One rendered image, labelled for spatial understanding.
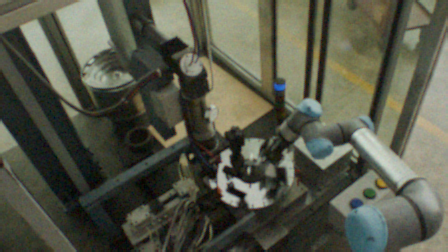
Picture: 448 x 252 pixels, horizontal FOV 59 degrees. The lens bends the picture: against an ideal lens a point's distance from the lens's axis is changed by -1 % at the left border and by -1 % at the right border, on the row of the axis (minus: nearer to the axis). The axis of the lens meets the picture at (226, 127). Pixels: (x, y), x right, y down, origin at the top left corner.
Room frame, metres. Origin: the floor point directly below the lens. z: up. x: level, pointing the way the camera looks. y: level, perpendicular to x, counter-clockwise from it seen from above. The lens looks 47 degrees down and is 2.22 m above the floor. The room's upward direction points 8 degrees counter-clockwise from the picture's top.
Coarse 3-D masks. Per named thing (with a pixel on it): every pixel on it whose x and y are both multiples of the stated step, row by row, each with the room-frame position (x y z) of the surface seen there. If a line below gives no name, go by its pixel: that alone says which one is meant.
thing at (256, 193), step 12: (252, 144) 1.05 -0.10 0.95; (228, 156) 1.01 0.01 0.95; (288, 156) 0.97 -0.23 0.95; (276, 168) 0.92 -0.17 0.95; (288, 168) 0.91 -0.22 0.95; (240, 180) 0.88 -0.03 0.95; (264, 180) 0.87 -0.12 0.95; (276, 180) 0.86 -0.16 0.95; (288, 180) 0.85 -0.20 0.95; (228, 192) 0.84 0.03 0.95; (240, 192) 0.83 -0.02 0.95; (252, 192) 0.82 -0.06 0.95; (264, 192) 0.82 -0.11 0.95; (276, 192) 0.81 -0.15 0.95; (240, 204) 0.78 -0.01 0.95; (264, 204) 0.76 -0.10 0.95
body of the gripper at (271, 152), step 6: (270, 138) 0.93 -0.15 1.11; (276, 138) 0.93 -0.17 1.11; (282, 138) 0.88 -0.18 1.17; (270, 144) 0.89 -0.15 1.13; (276, 144) 0.88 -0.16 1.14; (282, 144) 0.86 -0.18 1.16; (288, 144) 0.86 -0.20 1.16; (264, 150) 0.89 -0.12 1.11; (270, 150) 0.87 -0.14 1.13; (276, 150) 0.87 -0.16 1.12; (282, 150) 0.87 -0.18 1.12; (264, 156) 0.87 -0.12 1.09; (270, 156) 0.87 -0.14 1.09; (276, 156) 0.86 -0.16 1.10; (282, 156) 0.86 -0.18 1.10; (270, 162) 0.86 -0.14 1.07; (276, 162) 0.85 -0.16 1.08
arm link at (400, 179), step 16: (352, 128) 0.79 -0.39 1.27; (368, 128) 0.80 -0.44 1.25; (352, 144) 0.75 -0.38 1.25; (368, 144) 0.71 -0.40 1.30; (384, 144) 0.70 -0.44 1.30; (368, 160) 0.66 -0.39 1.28; (384, 160) 0.63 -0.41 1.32; (400, 160) 0.62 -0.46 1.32; (384, 176) 0.58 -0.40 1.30; (400, 176) 0.56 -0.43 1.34; (416, 176) 0.54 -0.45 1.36; (400, 192) 0.51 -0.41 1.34; (416, 192) 0.48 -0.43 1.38; (432, 192) 0.48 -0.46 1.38; (432, 208) 0.43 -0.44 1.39; (432, 224) 0.40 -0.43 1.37
